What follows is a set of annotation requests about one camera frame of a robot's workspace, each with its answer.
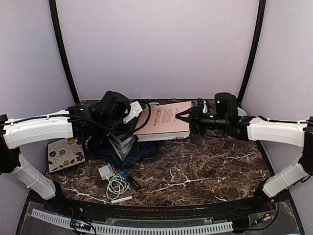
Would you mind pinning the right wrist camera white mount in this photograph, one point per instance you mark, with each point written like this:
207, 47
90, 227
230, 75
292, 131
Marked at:
203, 105

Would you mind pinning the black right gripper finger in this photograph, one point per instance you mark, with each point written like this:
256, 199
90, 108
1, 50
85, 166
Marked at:
185, 119
184, 114

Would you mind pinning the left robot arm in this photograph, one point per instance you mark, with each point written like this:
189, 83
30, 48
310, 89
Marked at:
99, 119

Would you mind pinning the white pen red cap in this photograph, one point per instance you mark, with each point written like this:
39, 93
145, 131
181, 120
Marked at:
125, 199

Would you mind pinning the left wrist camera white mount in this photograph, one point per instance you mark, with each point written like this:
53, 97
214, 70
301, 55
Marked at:
134, 109

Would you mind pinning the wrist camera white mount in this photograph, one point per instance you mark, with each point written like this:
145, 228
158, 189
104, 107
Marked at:
203, 105
134, 109

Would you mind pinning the black frame post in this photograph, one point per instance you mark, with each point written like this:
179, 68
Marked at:
62, 50
253, 50

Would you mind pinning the navy blue student backpack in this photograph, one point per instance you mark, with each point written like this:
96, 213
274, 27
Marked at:
101, 148

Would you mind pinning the white slotted cable duct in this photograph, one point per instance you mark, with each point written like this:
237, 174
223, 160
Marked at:
114, 226

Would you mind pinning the green ceramic bowl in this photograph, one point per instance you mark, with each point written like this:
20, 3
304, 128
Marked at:
241, 112

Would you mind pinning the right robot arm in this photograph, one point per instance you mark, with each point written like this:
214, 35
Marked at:
250, 128

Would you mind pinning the black marker blue cap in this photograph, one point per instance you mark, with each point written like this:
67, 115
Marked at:
133, 183

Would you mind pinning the pink book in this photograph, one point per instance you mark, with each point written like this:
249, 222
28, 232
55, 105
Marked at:
163, 125

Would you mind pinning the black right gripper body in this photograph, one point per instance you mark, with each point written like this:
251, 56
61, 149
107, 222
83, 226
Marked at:
199, 122

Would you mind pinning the small circuit board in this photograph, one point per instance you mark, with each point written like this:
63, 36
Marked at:
79, 225

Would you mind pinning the black frame post left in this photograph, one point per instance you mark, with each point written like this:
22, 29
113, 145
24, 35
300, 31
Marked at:
62, 50

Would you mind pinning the black frame post right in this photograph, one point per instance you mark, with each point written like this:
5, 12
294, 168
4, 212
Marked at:
253, 50

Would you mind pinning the white charger with cable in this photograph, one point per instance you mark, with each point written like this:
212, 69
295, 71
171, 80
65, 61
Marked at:
117, 185

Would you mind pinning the black front rail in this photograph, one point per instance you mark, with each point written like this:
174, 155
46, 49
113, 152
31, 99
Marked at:
88, 207

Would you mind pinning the grey ianra magazine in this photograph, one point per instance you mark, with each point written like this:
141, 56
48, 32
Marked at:
122, 144

